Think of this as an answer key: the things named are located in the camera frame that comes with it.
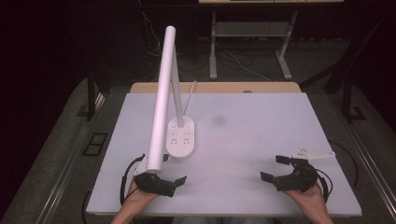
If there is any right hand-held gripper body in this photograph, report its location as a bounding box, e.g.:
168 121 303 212
273 146 337 193

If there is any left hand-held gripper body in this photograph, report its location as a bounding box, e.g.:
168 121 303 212
133 155 178 198

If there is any white desk lamp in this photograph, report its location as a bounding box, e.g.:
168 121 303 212
146 25 196 175

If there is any person's left hand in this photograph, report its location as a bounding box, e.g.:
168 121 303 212
123 179 159 209

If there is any person's right hand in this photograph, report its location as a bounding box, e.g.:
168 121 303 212
283 182 329 213

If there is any black metal stand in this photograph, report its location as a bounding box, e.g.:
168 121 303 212
77 70 104 122
340 77 368 124

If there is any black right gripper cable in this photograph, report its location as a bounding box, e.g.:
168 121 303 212
313 168 334 203

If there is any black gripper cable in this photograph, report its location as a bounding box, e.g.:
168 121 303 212
313 168 334 203
120 153 147 207

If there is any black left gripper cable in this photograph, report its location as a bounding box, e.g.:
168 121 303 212
120 153 147 207

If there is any thin black cable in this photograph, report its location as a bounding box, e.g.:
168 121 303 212
328 139 360 189

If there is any white lamp cable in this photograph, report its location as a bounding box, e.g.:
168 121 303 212
182 80 198 117

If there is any black floor frame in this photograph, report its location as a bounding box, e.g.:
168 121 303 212
82 132 109 157

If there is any white floor cable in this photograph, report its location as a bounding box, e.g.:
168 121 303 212
223 49 273 83

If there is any metal frame desk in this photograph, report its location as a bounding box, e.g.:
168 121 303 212
197 0 346 81

